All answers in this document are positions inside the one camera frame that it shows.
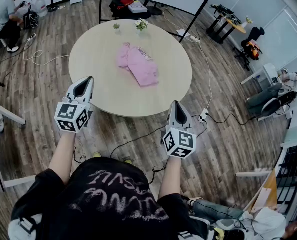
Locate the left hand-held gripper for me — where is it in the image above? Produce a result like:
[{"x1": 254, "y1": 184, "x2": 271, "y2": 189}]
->
[{"x1": 54, "y1": 76, "x2": 95, "y2": 134}]

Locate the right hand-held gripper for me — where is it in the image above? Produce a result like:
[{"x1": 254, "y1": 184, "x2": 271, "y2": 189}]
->
[{"x1": 162, "y1": 100, "x2": 197, "y2": 160}]

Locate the pink cartoon print sweatshirt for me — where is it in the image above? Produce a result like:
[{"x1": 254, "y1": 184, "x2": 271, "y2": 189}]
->
[{"x1": 117, "y1": 41, "x2": 161, "y2": 88}]

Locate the person's right forearm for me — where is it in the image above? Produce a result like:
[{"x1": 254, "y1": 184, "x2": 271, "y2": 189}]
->
[{"x1": 158, "y1": 156, "x2": 183, "y2": 200}]

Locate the person's left forearm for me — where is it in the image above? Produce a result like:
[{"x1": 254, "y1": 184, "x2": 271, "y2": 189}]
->
[{"x1": 48, "y1": 131, "x2": 77, "y2": 185}]

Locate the person's black printed t-shirt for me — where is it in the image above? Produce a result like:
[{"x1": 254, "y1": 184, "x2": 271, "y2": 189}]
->
[{"x1": 10, "y1": 157, "x2": 209, "y2": 240}]

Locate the white-legged desk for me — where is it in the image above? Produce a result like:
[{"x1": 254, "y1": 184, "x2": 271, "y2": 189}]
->
[{"x1": 0, "y1": 96, "x2": 37, "y2": 192}]

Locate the white paper sheet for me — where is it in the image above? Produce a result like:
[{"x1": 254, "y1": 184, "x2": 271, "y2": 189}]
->
[{"x1": 176, "y1": 28, "x2": 191, "y2": 38}]

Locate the black patterned bag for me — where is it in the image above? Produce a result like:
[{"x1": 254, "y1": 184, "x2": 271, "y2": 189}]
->
[{"x1": 23, "y1": 10, "x2": 39, "y2": 30}]

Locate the white flowered potted plant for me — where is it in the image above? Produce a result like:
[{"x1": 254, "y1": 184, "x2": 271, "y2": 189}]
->
[{"x1": 135, "y1": 18, "x2": 149, "y2": 32}]

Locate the clear water jug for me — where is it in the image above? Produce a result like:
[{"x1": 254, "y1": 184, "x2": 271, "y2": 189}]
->
[{"x1": 35, "y1": 0, "x2": 49, "y2": 18}]

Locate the red and black bag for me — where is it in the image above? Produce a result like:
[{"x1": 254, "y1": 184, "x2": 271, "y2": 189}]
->
[{"x1": 109, "y1": 0, "x2": 137, "y2": 19}]

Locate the white flat box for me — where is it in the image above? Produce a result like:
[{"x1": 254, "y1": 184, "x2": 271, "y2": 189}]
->
[{"x1": 128, "y1": 3, "x2": 149, "y2": 14}]

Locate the black office chair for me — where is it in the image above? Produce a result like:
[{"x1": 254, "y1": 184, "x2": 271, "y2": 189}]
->
[{"x1": 233, "y1": 26, "x2": 266, "y2": 71}]

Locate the wooden desk with white legs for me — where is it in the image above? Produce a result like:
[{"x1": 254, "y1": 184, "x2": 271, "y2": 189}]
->
[{"x1": 235, "y1": 168, "x2": 279, "y2": 212}]

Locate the black metal railing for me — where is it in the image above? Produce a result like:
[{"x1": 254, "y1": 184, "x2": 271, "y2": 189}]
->
[{"x1": 275, "y1": 143, "x2": 297, "y2": 222}]

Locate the white power cable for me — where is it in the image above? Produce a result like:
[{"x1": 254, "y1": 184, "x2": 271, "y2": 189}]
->
[{"x1": 198, "y1": 41, "x2": 214, "y2": 110}]

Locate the looped white cable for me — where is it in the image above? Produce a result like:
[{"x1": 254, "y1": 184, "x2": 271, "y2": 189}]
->
[{"x1": 22, "y1": 41, "x2": 71, "y2": 67}]

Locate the black floor cable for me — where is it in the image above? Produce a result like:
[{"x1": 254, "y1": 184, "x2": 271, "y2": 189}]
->
[{"x1": 110, "y1": 125, "x2": 167, "y2": 159}]

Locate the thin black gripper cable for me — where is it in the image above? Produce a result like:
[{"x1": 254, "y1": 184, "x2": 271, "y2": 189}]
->
[
  {"x1": 148, "y1": 166, "x2": 167, "y2": 186},
  {"x1": 72, "y1": 146, "x2": 88, "y2": 165}
]

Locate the black power cable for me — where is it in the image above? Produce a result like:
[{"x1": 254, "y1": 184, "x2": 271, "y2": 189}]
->
[{"x1": 205, "y1": 112, "x2": 257, "y2": 126}]

